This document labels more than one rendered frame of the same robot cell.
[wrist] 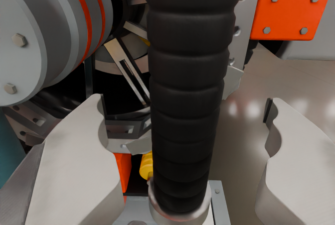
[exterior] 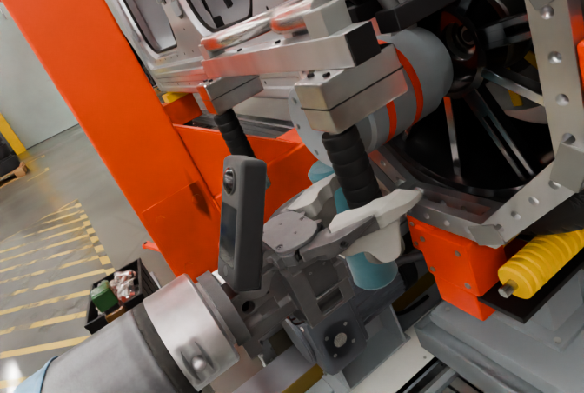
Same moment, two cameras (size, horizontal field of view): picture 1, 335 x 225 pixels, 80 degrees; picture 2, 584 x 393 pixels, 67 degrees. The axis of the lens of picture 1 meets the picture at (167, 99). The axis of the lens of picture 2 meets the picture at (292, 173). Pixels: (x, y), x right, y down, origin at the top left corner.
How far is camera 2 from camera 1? 0.40 m
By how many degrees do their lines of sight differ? 60
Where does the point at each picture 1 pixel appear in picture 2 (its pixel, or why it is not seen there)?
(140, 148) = (486, 238)
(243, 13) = (562, 78)
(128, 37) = (527, 73)
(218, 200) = not seen: outside the picture
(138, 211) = (538, 359)
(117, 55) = (480, 109)
